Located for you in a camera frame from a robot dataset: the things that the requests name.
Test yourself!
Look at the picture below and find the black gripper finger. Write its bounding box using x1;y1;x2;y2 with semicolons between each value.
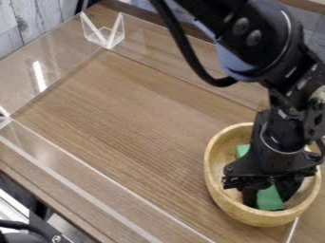
242;187;259;208
277;177;305;201

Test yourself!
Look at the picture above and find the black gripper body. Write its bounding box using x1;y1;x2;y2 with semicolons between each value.
222;109;324;191

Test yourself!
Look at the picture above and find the green rectangular block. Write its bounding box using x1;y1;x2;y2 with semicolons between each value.
237;144;285;211

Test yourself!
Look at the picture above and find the wooden bowl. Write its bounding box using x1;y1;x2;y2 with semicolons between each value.
204;122;323;227

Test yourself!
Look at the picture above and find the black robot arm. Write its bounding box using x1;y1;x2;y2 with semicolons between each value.
150;0;325;210

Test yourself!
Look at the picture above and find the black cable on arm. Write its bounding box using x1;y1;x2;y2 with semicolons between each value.
147;0;238;88

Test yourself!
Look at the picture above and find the black metal bracket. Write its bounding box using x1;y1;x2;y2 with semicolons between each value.
28;211;74;243

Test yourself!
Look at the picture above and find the black cable lower left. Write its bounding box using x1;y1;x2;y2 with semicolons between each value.
0;219;32;232

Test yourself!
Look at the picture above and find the clear acrylic corner bracket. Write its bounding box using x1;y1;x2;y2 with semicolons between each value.
81;12;126;49

